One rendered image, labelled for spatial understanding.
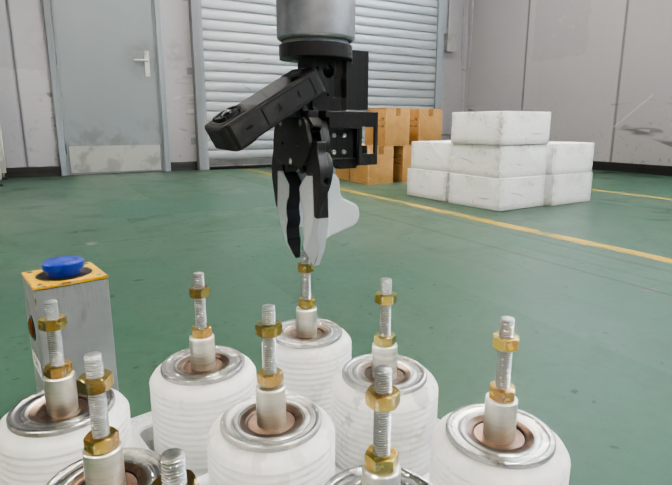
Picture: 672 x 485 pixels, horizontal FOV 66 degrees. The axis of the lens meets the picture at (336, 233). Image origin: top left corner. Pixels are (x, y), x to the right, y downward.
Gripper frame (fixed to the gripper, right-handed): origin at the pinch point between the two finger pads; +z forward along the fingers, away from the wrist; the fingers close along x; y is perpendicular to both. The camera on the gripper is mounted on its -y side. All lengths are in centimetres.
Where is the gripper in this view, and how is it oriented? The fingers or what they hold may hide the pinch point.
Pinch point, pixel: (299, 249)
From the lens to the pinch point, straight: 53.0
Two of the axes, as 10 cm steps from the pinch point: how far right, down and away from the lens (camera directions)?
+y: 8.4, -1.1, 5.4
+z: 0.0, 9.8, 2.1
